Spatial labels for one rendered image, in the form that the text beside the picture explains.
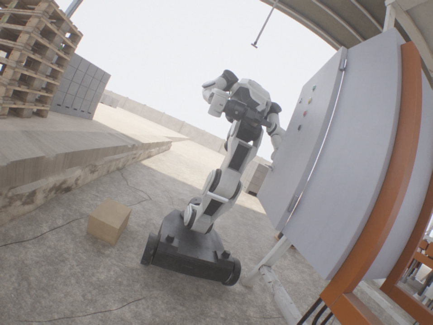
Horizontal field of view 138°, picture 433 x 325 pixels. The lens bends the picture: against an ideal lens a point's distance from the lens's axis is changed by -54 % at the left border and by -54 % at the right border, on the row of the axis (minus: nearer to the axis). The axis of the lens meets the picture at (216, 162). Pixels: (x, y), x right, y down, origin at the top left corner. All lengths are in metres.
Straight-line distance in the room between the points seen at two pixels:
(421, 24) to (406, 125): 1.73
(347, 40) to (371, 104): 5.15
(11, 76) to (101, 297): 1.59
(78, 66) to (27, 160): 2.10
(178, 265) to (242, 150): 0.73
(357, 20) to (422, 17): 3.33
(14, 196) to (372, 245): 1.33
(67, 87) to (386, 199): 3.11
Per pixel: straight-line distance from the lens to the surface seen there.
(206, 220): 1.13
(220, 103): 0.80
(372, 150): 0.39
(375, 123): 0.41
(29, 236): 1.15
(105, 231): 1.15
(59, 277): 0.97
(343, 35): 5.49
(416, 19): 2.05
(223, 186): 0.95
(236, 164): 1.01
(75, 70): 3.01
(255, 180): 4.93
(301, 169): 0.50
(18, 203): 1.20
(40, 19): 1.80
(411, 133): 0.39
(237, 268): 1.15
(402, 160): 0.37
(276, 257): 1.20
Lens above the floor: 0.78
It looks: 4 degrees down
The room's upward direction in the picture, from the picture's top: 25 degrees clockwise
